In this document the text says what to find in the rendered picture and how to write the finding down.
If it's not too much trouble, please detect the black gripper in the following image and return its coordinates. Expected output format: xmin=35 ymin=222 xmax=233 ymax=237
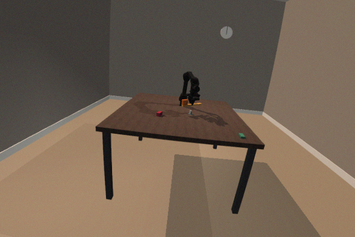
xmin=186 ymin=90 xmax=200 ymax=105

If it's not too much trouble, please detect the orange bar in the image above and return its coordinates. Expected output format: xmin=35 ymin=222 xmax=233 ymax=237
xmin=181 ymin=99 xmax=201 ymax=107

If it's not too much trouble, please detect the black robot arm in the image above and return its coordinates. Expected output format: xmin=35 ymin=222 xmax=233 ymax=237
xmin=179 ymin=71 xmax=200 ymax=106

